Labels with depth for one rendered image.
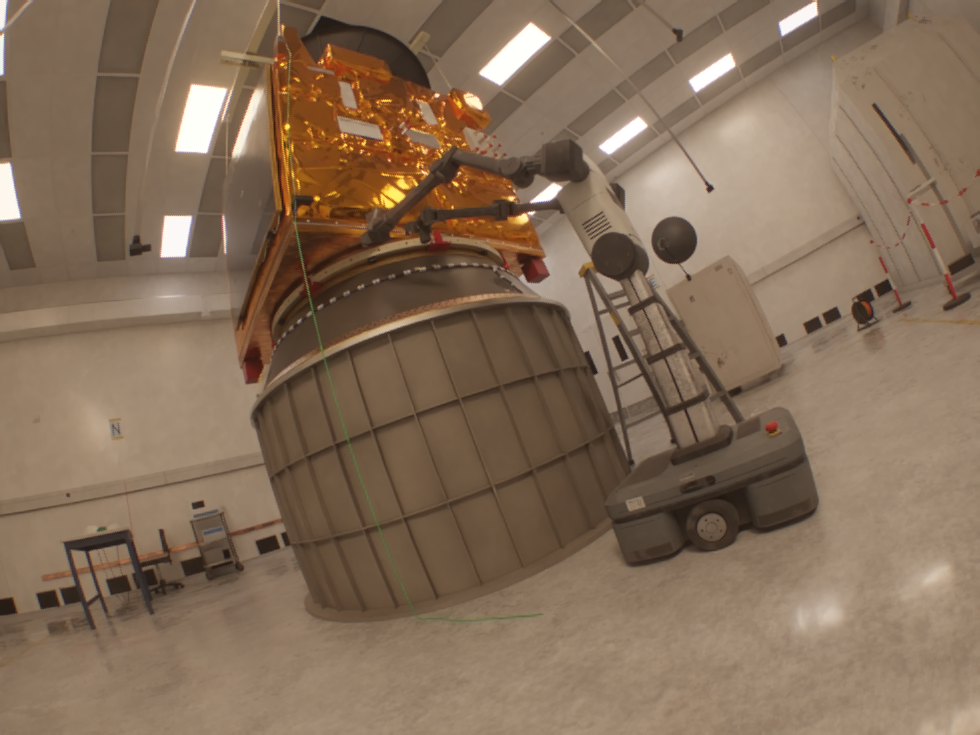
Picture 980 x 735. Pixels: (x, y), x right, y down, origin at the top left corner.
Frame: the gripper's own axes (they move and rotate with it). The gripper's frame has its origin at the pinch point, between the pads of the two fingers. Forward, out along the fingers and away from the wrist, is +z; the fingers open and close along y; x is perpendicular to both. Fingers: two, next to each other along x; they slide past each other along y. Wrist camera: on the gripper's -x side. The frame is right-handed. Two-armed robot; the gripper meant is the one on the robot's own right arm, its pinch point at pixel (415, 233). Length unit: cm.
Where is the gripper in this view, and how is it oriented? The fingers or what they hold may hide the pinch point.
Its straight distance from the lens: 213.3
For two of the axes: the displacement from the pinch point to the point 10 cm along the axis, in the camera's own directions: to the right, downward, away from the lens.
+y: 8.7, -2.5, 4.2
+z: -3.9, 1.5, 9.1
